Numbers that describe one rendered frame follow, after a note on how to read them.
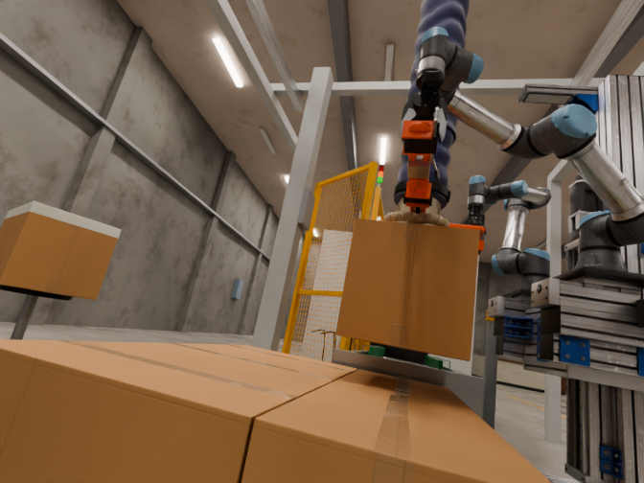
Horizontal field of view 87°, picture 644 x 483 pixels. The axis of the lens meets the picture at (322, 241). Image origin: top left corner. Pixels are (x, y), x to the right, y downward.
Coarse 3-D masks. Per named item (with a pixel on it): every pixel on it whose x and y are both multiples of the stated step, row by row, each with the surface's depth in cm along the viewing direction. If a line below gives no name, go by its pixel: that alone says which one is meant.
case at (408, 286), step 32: (384, 224) 115; (416, 224) 112; (352, 256) 115; (384, 256) 112; (416, 256) 109; (448, 256) 107; (352, 288) 111; (384, 288) 109; (416, 288) 106; (448, 288) 104; (352, 320) 108; (384, 320) 106; (416, 320) 103; (448, 320) 101; (448, 352) 99
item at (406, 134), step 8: (432, 128) 84; (408, 136) 85; (416, 136) 84; (424, 136) 84; (408, 144) 88; (416, 144) 87; (424, 144) 86; (408, 152) 92; (416, 152) 91; (424, 152) 90
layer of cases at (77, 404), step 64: (0, 384) 59; (64, 384) 56; (128, 384) 54; (192, 384) 61; (256, 384) 72; (320, 384) 89; (384, 384) 116; (0, 448) 56; (64, 448) 53; (128, 448) 51; (192, 448) 49; (256, 448) 47; (320, 448) 45; (384, 448) 45; (448, 448) 51; (512, 448) 58
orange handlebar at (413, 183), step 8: (408, 128) 86; (416, 128) 84; (424, 128) 83; (424, 160) 97; (408, 184) 111; (416, 184) 110; (424, 184) 109; (424, 192) 116; (424, 208) 129; (456, 224) 142; (464, 224) 142; (480, 232) 141
